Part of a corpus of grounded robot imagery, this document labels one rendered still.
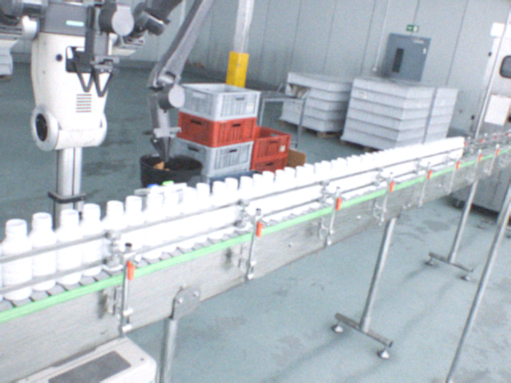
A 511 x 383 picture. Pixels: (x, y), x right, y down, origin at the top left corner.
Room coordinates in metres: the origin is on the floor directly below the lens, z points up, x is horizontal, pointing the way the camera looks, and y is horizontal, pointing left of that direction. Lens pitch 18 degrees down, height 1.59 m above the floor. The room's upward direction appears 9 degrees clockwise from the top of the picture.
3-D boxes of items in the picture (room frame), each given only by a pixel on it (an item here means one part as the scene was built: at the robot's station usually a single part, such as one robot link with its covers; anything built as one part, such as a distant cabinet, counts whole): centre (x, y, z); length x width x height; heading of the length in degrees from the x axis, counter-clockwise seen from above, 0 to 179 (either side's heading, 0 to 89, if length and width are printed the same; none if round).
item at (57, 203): (1.64, 0.68, 0.74); 0.11 x 0.11 x 0.40; 52
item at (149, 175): (3.29, 0.61, 0.32); 0.45 x 0.45 x 0.64
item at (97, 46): (1.16, 0.42, 1.51); 0.10 x 0.07 x 0.07; 52
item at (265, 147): (4.73, 0.04, 0.55); 0.61 x 0.41 x 0.22; 145
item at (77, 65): (1.17, 0.44, 1.44); 0.07 x 0.07 x 0.09; 52
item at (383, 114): (8.35, -2.07, 0.59); 1.24 x 1.03 x 1.17; 144
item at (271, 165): (4.73, 0.05, 0.33); 0.61 x 0.41 x 0.22; 145
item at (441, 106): (9.66, -2.97, 0.59); 1.25 x 1.03 x 1.17; 143
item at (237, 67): (11.76, 0.84, 0.55); 0.40 x 0.40 x 1.10; 52
